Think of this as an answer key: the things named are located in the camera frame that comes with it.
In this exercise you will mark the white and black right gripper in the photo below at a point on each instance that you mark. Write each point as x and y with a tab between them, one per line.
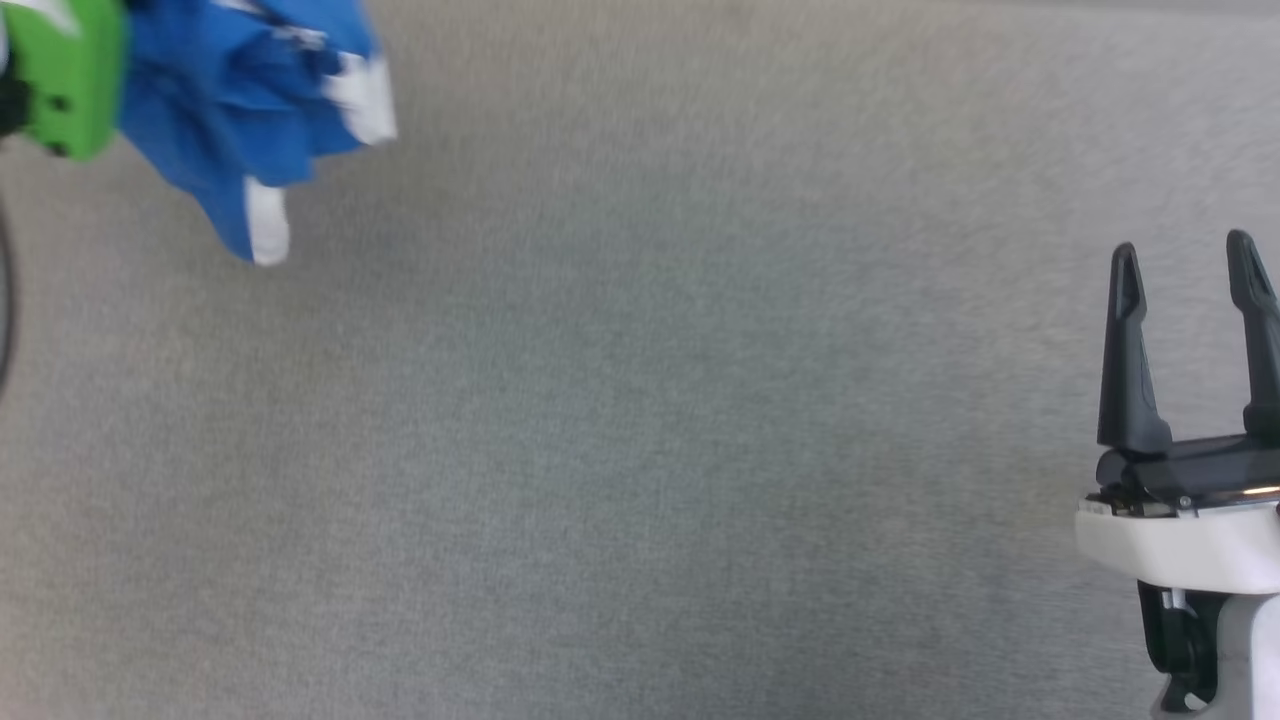
1190	540

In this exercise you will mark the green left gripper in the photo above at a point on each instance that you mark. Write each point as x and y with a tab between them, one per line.
70	70

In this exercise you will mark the blue t-shirt with white trim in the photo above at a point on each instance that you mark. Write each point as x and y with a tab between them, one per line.
220	90

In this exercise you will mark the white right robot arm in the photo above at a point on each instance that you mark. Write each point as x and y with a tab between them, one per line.
1250	650

